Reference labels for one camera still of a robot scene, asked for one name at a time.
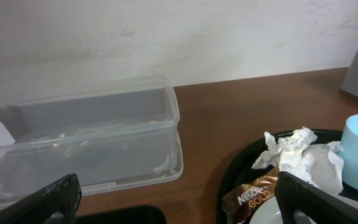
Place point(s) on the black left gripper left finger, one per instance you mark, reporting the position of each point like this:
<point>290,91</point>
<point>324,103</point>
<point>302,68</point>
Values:
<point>57,202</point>

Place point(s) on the clear plastic bin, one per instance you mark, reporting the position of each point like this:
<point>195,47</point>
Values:
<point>115,135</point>

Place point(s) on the white tissue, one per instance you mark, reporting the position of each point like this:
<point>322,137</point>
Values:
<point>317,164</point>

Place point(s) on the black rectangular tray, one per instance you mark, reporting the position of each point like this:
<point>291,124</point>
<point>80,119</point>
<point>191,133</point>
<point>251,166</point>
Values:
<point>143,214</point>

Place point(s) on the round black tray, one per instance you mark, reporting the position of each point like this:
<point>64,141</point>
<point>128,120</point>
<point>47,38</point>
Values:
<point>240,171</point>

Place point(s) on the brown Nescafe Gold sachet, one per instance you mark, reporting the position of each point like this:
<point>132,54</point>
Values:
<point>241,203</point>

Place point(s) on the grey plate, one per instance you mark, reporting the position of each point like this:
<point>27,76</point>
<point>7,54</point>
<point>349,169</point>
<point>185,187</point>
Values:
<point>269,212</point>

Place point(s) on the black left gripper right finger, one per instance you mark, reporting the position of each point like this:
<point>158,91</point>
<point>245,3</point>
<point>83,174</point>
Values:
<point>301,202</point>

